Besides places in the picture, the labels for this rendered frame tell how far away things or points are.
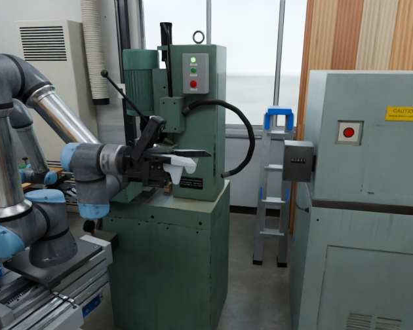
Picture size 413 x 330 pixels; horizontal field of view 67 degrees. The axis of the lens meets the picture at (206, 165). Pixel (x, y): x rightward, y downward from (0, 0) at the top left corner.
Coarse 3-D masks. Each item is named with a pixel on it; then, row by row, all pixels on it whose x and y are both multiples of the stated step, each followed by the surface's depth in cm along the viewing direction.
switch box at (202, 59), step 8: (184, 56) 128; (192, 56) 127; (200, 56) 126; (208, 56) 130; (184, 64) 129; (200, 64) 127; (208, 64) 131; (184, 72) 130; (200, 72) 128; (208, 72) 132; (184, 80) 131; (192, 80) 130; (200, 80) 129; (208, 80) 133; (184, 88) 132; (200, 88) 130; (208, 88) 135
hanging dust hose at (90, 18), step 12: (84, 0) 263; (96, 0) 268; (84, 12) 266; (96, 12) 270; (84, 24) 269; (96, 24) 270; (96, 36) 273; (96, 48) 275; (96, 60) 278; (96, 72) 280; (96, 84) 283; (96, 96) 286
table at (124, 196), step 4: (136, 184) 147; (140, 184) 151; (132, 188) 144; (136, 188) 148; (140, 188) 152; (144, 188) 156; (120, 192) 140; (124, 192) 139; (128, 192) 141; (132, 192) 144; (136, 192) 148; (116, 196) 141; (120, 196) 141; (124, 196) 140; (128, 196) 141; (132, 196) 145; (112, 200) 142; (116, 200) 142; (120, 200) 141; (124, 200) 141; (128, 200) 141
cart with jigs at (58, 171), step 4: (20, 164) 297; (24, 164) 281; (20, 168) 277; (24, 168) 277; (52, 168) 286; (56, 168) 286; (60, 168) 286; (56, 172) 278; (60, 172) 283; (60, 176) 286; (24, 184) 249; (28, 184) 249; (32, 184) 251; (24, 188) 244
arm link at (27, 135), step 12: (24, 108) 148; (12, 120) 145; (24, 120) 147; (24, 132) 150; (24, 144) 153; (36, 144) 156; (36, 156) 158; (36, 168) 161; (48, 168) 166; (36, 180) 166; (48, 180) 164
